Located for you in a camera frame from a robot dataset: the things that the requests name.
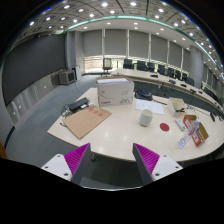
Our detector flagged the white printed paper sheet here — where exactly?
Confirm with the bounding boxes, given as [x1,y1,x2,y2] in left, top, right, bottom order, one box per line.
[134,98,165,116]

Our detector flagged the white ceramic mug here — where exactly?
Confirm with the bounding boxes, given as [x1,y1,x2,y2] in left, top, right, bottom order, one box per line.
[138,108,154,127]

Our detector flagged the round ceiling lights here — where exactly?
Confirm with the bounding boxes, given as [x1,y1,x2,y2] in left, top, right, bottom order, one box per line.
[28,1,218,51]

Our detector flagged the brown box with red side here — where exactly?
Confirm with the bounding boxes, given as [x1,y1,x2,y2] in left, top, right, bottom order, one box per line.
[182,114,210,148]

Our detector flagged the flat round red coaster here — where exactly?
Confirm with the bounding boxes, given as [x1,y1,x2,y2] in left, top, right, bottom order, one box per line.
[159,122,171,132]

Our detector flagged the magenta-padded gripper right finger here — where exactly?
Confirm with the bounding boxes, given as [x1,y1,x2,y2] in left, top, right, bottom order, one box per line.
[132,142,184,186]

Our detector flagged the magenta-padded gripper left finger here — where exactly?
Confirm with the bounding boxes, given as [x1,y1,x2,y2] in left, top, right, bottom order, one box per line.
[40,142,92,185]

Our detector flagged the large white cardboard box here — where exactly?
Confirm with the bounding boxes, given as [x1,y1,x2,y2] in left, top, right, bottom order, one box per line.
[95,75,135,108]

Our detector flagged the small white remote control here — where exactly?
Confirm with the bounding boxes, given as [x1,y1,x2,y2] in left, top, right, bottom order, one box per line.
[174,118,187,132]

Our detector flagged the clear plastic water bottle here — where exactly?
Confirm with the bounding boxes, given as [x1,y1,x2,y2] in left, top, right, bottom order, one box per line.
[177,119,201,149]

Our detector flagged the small open white box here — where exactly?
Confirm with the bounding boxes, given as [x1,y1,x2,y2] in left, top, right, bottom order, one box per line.
[166,97,188,118]

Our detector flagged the brown kraft paper envelope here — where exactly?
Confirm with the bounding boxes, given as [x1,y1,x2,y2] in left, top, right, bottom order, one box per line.
[63,105,113,140]

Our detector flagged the mesh-back swivel chair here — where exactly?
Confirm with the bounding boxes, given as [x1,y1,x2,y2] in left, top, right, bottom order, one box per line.
[101,57,114,75]

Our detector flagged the row of black office chairs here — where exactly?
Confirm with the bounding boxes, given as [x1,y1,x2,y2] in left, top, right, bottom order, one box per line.
[122,58,196,87]

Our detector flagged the old grey monitor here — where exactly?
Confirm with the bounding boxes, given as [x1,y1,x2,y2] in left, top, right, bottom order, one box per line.
[58,69,77,86]

